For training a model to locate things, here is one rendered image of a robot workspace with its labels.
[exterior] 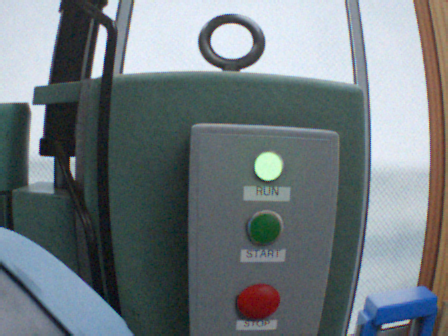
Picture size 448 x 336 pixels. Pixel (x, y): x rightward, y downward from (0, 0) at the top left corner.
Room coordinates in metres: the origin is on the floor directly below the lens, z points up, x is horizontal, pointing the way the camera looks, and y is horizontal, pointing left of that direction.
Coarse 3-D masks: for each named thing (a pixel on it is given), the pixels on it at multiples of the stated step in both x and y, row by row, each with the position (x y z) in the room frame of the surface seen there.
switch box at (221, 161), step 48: (192, 144) 0.65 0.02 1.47; (240, 144) 0.64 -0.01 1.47; (288, 144) 0.64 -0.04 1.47; (336, 144) 0.64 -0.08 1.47; (192, 192) 0.65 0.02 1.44; (240, 192) 0.64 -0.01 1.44; (336, 192) 0.64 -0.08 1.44; (192, 240) 0.65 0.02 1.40; (240, 240) 0.64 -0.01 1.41; (288, 240) 0.64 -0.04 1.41; (192, 288) 0.65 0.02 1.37; (240, 288) 0.64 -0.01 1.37; (288, 288) 0.64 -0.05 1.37
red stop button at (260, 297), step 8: (248, 288) 0.64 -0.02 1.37; (256, 288) 0.63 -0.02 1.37; (264, 288) 0.63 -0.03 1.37; (272, 288) 0.63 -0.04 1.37; (240, 296) 0.64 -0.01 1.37; (248, 296) 0.63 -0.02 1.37; (256, 296) 0.63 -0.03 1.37; (264, 296) 0.63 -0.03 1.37; (272, 296) 0.63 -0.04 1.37; (240, 304) 0.63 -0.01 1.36; (248, 304) 0.63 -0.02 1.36; (256, 304) 0.63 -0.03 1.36; (264, 304) 0.63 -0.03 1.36; (272, 304) 0.63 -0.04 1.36; (248, 312) 0.63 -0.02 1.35; (256, 312) 0.63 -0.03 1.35; (264, 312) 0.63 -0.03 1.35; (272, 312) 0.63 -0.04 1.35
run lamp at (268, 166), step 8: (264, 152) 0.64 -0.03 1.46; (272, 152) 0.64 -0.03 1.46; (256, 160) 0.64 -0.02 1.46; (264, 160) 0.64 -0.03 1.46; (272, 160) 0.64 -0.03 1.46; (280, 160) 0.64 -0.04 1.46; (256, 168) 0.64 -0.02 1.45; (264, 168) 0.64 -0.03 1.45; (272, 168) 0.64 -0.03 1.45; (280, 168) 0.64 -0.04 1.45; (264, 176) 0.64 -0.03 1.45; (272, 176) 0.64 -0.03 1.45
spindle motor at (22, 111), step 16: (0, 112) 0.76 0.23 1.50; (16, 112) 0.78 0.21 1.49; (0, 128) 0.76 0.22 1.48; (16, 128) 0.79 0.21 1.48; (0, 144) 0.76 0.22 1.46; (16, 144) 0.79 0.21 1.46; (0, 160) 0.76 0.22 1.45; (16, 160) 0.79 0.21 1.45; (0, 176) 0.76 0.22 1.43; (16, 176) 0.79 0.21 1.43; (0, 192) 0.77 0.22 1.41; (0, 208) 0.77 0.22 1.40; (0, 224) 0.77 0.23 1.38
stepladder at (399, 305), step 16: (416, 288) 1.60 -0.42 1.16; (368, 304) 1.57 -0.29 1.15; (384, 304) 1.48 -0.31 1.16; (400, 304) 1.47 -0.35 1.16; (416, 304) 1.47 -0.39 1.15; (432, 304) 1.47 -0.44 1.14; (368, 320) 1.49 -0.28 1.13; (384, 320) 1.47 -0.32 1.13; (400, 320) 1.47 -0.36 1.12; (416, 320) 1.53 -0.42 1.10; (432, 320) 1.49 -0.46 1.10
